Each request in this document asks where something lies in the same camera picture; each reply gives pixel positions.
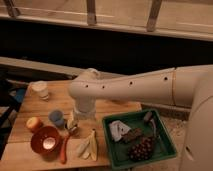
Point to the orange bowl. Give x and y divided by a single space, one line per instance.
40 135

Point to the grey cloth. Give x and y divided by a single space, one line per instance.
118 129

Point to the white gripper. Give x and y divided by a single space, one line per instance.
84 108

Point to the white paper cup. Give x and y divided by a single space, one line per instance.
41 88

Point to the brown chocolate bar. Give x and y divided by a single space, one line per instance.
132 135

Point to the blue chair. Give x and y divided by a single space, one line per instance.
11 98

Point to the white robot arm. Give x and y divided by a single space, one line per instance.
190 86

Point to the small metal cup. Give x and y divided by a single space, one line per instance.
73 130

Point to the orange-yellow apple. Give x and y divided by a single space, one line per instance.
33 124

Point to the green plastic tray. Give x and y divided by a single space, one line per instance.
118 151

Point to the white ball in bowl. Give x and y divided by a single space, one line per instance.
49 143

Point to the peeled banana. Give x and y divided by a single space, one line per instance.
88 148

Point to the dark grape bunch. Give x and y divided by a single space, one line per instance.
142 150

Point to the dark spoon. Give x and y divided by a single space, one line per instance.
148 118

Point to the wooden railing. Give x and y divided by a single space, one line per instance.
191 19

